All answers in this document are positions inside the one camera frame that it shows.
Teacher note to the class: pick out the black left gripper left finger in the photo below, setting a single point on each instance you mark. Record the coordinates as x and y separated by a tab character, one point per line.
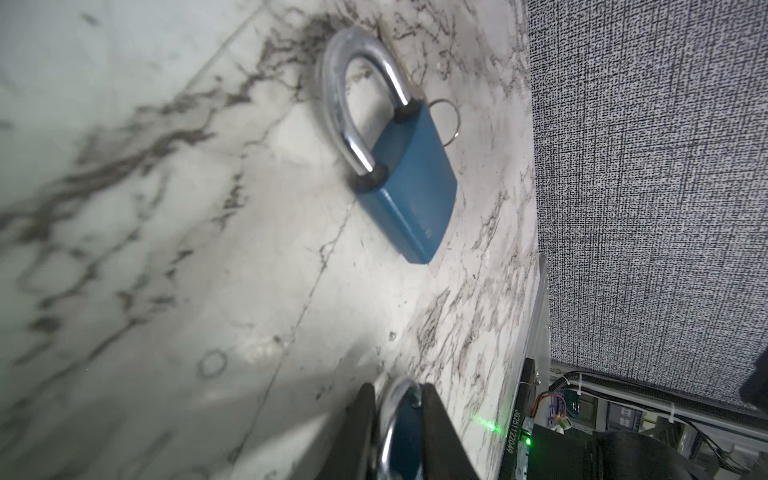
350	455

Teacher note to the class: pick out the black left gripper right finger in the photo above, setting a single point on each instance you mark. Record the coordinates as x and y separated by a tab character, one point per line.
443	455

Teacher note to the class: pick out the blue padlock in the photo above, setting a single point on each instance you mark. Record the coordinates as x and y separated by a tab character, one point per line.
399	434
405	181

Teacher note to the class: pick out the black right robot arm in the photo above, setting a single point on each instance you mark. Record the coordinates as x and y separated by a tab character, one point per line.
612	455

